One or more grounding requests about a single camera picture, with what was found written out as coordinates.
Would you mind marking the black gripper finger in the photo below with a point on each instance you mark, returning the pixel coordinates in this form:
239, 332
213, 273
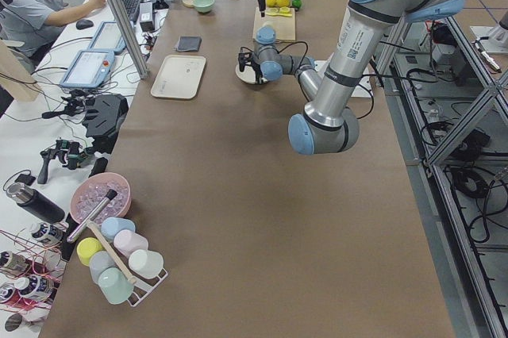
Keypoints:
259, 79
262, 7

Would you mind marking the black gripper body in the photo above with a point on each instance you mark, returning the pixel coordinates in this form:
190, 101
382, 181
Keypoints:
259, 69

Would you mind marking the round cream plate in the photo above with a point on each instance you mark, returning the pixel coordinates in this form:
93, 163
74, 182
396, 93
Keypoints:
248, 76

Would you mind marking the cream rabbit tray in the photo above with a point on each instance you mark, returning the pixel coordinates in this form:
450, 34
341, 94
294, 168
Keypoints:
179, 77

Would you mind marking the yellow lemon near lime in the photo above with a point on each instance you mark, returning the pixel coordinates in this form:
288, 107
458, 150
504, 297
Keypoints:
283, 3

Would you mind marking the yellow plastic knife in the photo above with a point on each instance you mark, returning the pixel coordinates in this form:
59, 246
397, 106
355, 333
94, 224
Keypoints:
278, 14

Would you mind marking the wooden cutting board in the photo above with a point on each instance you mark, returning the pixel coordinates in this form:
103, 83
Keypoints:
284, 26

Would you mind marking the green lime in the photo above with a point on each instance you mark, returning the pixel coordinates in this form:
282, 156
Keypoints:
296, 4

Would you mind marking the mint green bowl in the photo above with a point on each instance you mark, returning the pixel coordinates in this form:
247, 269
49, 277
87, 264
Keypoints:
203, 6

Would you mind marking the folded grey cloth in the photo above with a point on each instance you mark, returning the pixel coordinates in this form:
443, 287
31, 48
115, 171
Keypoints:
188, 44

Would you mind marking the black keyboard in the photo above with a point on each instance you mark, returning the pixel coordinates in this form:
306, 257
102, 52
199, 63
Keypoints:
132, 8

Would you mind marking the black plastic headset shell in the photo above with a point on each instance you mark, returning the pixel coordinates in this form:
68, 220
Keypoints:
103, 118

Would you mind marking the upper blue teach pendant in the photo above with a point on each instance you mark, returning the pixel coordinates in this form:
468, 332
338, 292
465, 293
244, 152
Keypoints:
89, 69

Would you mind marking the black computer mouse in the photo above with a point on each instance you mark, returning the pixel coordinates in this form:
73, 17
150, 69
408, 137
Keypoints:
84, 24

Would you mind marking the metal muddler stick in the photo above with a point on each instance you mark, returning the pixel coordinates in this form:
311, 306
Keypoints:
102, 204

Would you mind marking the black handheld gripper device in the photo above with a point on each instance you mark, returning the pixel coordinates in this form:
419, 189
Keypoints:
68, 152

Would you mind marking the blue cup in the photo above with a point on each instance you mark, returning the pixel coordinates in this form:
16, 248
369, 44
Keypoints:
111, 226

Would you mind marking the pink cup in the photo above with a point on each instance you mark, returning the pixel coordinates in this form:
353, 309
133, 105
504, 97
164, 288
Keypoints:
127, 242

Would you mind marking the white cup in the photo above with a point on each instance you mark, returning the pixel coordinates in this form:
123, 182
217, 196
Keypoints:
146, 263

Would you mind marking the seated person grey shirt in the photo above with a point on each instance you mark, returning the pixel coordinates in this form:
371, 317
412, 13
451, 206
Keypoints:
37, 24

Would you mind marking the white cup rack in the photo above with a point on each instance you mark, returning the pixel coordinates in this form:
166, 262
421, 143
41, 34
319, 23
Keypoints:
143, 287

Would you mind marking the yellow cup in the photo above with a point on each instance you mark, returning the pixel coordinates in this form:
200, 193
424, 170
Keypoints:
86, 248

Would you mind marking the grey cup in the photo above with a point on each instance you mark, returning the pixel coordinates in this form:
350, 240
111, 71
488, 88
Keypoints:
99, 262

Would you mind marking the mint green cup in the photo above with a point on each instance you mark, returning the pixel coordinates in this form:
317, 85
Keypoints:
115, 286

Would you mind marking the black thermos bottle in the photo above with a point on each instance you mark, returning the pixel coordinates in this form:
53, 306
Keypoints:
35, 202

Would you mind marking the aluminium frame post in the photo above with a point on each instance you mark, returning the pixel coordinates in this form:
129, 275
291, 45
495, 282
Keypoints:
129, 37

